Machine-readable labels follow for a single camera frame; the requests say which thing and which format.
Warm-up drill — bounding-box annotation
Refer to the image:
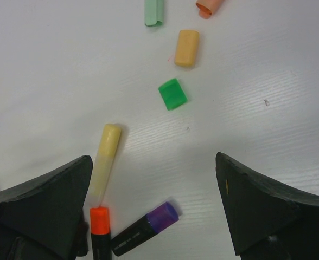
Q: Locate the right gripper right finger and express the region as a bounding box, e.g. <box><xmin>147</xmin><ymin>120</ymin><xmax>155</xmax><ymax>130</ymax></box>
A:
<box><xmin>215</xmin><ymin>152</ymin><xmax>319</xmax><ymax>259</ymax></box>

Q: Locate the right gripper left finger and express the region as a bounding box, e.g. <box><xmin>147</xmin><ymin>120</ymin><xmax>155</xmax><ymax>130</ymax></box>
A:
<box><xmin>0</xmin><ymin>155</ymin><xmax>93</xmax><ymax>259</ymax></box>

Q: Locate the orange cap black highlighter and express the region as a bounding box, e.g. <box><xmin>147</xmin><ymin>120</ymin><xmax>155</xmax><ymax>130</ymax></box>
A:
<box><xmin>90</xmin><ymin>207</ymin><xmax>112</xmax><ymax>260</ymax></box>

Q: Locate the yellow pastel highlighter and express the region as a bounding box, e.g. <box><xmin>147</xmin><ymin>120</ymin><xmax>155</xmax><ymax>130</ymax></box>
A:
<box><xmin>86</xmin><ymin>123</ymin><xmax>122</xmax><ymax>207</ymax></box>

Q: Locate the green highlighter cap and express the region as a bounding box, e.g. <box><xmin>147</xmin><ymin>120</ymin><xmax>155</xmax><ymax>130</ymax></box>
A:
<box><xmin>158</xmin><ymin>78</ymin><xmax>188</xmax><ymax>111</ymax></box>

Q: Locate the yellow-orange pastel cap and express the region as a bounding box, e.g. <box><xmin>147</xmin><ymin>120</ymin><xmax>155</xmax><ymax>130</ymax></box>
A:
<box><xmin>174</xmin><ymin>30</ymin><xmax>200</xmax><ymax>67</ymax></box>

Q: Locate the coral pastel highlighter cap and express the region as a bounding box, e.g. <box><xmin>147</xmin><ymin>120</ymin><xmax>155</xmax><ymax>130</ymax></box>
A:
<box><xmin>195</xmin><ymin>0</ymin><xmax>224</xmax><ymax>19</ymax></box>

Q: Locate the purple cap black highlighter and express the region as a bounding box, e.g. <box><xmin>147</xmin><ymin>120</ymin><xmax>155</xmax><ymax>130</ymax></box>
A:
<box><xmin>111</xmin><ymin>200</ymin><xmax>182</xmax><ymax>257</ymax></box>

